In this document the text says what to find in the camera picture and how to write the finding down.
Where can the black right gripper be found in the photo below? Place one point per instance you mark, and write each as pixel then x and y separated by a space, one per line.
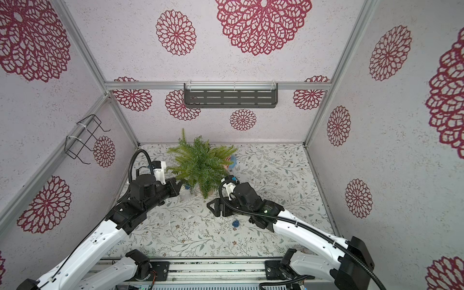
pixel 225 205

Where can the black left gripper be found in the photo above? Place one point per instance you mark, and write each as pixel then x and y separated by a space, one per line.
pixel 174 189

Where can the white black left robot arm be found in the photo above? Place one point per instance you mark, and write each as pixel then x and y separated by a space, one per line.
pixel 143 194

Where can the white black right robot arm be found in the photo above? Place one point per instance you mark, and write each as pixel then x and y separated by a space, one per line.
pixel 346 263

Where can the small green christmas tree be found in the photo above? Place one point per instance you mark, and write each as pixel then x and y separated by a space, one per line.
pixel 200 164

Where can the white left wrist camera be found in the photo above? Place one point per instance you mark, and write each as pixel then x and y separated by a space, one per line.
pixel 159 168

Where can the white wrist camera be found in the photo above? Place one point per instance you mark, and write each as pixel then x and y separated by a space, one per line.
pixel 229 184
pixel 159 168

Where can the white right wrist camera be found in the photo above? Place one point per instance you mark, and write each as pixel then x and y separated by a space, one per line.
pixel 229 184

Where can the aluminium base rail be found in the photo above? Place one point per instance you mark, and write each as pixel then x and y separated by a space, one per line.
pixel 212 274

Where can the grey metal wall shelf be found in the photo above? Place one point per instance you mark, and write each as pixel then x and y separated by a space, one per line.
pixel 230 96

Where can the black wire wall basket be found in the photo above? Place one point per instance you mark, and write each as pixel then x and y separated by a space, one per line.
pixel 77 142

